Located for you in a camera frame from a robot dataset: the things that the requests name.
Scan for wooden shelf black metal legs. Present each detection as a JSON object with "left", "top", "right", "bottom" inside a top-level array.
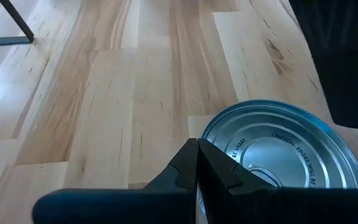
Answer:
[{"left": 0, "top": 0, "right": 35, "bottom": 47}]

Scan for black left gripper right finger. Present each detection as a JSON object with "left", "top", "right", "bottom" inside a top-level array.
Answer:
[{"left": 197, "top": 139, "right": 358, "bottom": 224}]

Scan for silver pull-tab tuna can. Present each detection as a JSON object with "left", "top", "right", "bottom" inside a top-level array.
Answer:
[{"left": 196, "top": 98, "right": 358, "bottom": 218}]

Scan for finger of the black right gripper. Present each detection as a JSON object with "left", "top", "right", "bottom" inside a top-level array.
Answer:
[{"left": 288, "top": 0, "right": 358, "bottom": 129}]

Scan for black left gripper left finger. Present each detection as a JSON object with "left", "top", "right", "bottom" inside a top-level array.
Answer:
[{"left": 32, "top": 139, "right": 200, "bottom": 224}]

